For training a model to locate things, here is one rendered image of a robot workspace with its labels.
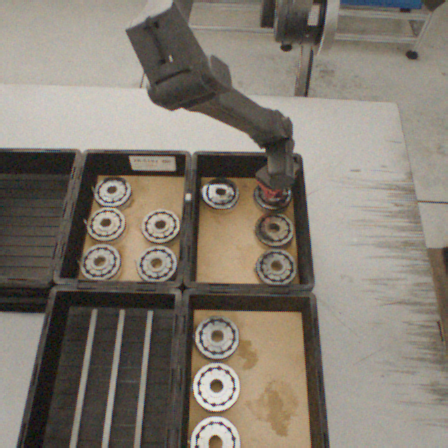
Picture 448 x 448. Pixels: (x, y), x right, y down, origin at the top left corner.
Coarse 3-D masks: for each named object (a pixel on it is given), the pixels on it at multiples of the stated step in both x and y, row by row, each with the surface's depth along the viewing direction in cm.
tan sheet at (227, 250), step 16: (240, 192) 121; (240, 208) 118; (256, 208) 118; (288, 208) 118; (208, 224) 116; (224, 224) 116; (240, 224) 116; (208, 240) 113; (224, 240) 113; (240, 240) 113; (208, 256) 111; (224, 256) 111; (240, 256) 111; (256, 256) 111; (208, 272) 109; (224, 272) 109; (240, 272) 109
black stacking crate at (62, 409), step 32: (64, 320) 101; (128, 320) 103; (160, 320) 103; (64, 352) 99; (96, 352) 99; (128, 352) 99; (160, 352) 99; (64, 384) 95; (96, 384) 95; (128, 384) 95; (160, 384) 95; (32, 416) 84; (64, 416) 92; (96, 416) 92; (128, 416) 92; (160, 416) 92
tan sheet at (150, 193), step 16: (112, 176) 124; (128, 176) 124; (144, 176) 124; (160, 176) 124; (144, 192) 121; (160, 192) 121; (176, 192) 121; (96, 208) 118; (128, 208) 118; (144, 208) 118; (160, 208) 118; (176, 208) 118; (128, 224) 116; (128, 240) 113; (144, 240) 113; (128, 256) 111; (176, 256) 111; (80, 272) 109; (128, 272) 109
